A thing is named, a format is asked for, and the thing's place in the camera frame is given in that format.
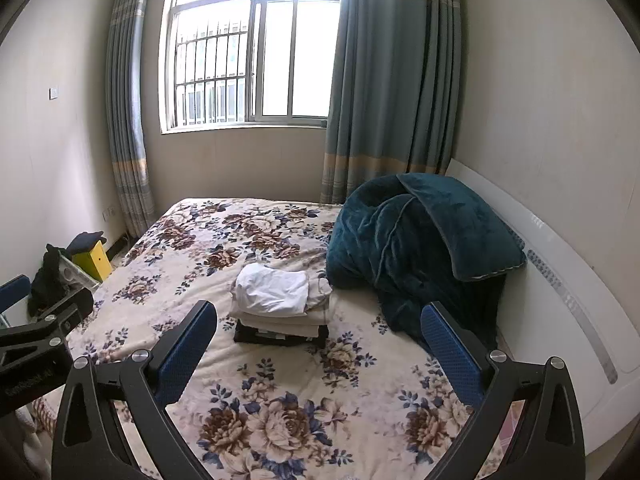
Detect teal plush quilt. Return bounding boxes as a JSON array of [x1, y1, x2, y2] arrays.
[[325, 172, 529, 352]]

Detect black folded garment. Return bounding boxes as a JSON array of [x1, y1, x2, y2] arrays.
[[234, 319, 331, 349]]

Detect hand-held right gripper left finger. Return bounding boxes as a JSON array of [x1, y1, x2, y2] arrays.
[[51, 300, 218, 480]]

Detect white garment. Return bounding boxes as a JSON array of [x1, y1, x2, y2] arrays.
[[231, 262, 310, 318]]

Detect narrow blue-grey curtain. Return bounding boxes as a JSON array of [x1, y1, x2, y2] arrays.
[[104, 0, 157, 239]]

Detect barred window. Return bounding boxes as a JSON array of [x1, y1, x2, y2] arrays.
[[158, 0, 352, 134]]

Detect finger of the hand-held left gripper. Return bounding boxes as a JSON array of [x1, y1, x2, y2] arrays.
[[0, 274, 32, 315], [0, 287, 96, 373]]

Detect dark blue cloth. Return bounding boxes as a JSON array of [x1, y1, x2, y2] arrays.
[[66, 230, 105, 256]]

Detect dark clothes pile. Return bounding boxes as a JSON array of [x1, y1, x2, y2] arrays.
[[29, 243, 77, 313]]

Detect grey crumpled garment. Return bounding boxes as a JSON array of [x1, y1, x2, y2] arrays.
[[304, 276, 334, 311]]

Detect floral bed sheet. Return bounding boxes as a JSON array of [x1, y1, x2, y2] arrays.
[[15, 196, 506, 480]]

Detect cream folded garment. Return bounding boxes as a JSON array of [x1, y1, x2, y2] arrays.
[[228, 292, 337, 339]]

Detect white headboard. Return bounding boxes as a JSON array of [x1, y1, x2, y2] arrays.
[[444, 157, 637, 457]]

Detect wide blue-grey curtain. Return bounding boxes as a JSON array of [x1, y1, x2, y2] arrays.
[[319, 0, 465, 207]]

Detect yellow box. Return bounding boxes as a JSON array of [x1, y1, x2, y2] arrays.
[[71, 240, 112, 283]]

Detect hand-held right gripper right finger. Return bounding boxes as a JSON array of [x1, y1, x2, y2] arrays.
[[420, 301, 586, 480]]

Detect clear plastic container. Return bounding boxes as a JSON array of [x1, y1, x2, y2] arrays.
[[59, 254, 95, 292]]

